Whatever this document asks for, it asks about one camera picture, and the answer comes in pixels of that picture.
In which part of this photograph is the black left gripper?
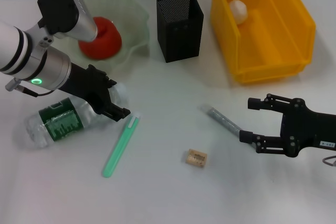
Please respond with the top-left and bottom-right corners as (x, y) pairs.
(64, 62), (132, 122)

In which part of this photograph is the grey glitter pen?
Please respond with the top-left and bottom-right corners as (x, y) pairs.
(201, 104), (244, 132)

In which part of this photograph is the white paper ball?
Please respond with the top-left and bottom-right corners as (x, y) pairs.
(228, 0), (249, 26)

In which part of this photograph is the yellow plastic bin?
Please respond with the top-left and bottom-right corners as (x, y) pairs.
(209, 0), (317, 86)

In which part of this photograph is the small tan cork block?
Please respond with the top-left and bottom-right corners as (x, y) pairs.
(183, 148), (208, 168)

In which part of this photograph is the orange knitted fruit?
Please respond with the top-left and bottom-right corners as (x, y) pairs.
(78, 16), (123, 60)

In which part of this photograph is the right gripper cable with plug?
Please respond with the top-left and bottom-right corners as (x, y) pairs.
(322, 155), (336, 167)

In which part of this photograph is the green pen white clip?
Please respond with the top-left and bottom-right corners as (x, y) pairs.
(101, 113), (141, 179)

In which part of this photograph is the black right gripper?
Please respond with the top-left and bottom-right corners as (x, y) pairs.
(238, 93), (336, 158)

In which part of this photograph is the pale green glass fruit plate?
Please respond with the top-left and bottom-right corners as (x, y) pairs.
(49, 0), (151, 71)

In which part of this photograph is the black mesh pen holder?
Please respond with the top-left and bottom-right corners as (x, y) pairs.
(156, 0), (205, 63)

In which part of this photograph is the clear water bottle green label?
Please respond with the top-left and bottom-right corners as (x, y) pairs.
(25, 82), (131, 150)

